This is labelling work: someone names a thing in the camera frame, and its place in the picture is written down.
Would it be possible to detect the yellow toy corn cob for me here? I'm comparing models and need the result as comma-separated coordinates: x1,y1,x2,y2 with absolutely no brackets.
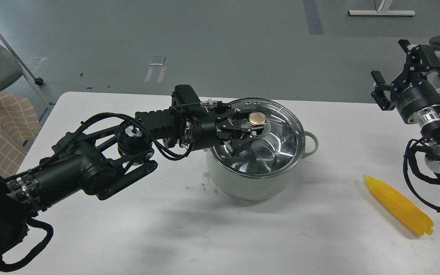
363,175,434,236

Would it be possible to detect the pale green cooking pot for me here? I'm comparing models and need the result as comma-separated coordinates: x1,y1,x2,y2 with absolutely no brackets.
204,98,319,201

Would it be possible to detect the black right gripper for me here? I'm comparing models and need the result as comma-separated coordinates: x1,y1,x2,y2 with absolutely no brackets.
370,39,440,124

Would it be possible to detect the beige checkered cloth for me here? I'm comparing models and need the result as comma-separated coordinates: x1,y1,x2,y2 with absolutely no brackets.
0,92,41,177

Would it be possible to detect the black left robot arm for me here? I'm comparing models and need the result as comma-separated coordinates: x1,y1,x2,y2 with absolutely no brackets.
0,85,269,272

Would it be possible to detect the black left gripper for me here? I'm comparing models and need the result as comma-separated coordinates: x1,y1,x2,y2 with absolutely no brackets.
192,108,267,155

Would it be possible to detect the glass pot lid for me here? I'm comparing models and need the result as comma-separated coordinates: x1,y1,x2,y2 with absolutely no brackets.
209,97,306,178

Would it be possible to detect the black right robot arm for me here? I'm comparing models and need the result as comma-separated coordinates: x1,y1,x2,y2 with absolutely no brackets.
371,39,440,212

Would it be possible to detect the white desk leg base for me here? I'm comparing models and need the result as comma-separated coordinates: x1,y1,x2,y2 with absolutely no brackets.
347,0,416,17

